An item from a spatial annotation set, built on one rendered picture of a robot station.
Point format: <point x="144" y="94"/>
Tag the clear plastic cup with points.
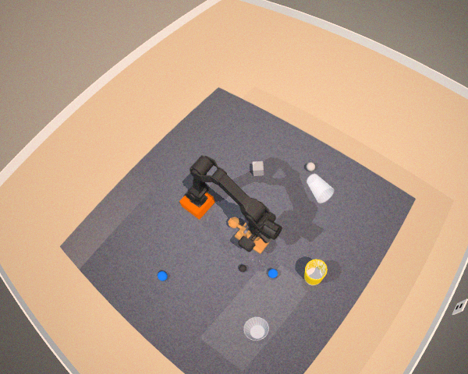
<point x="321" y="190"/>
<point x="256" y="328"/>

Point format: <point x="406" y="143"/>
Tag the blue ball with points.
<point x="162" y="275"/>
<point x="272" y="273"/>

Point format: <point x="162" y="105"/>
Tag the yellow cup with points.
<point x="315" y="272"/>

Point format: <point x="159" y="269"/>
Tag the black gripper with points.
<point x="248" y="243"/>

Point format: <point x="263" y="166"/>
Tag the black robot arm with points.
<point x="251" y="208"/>

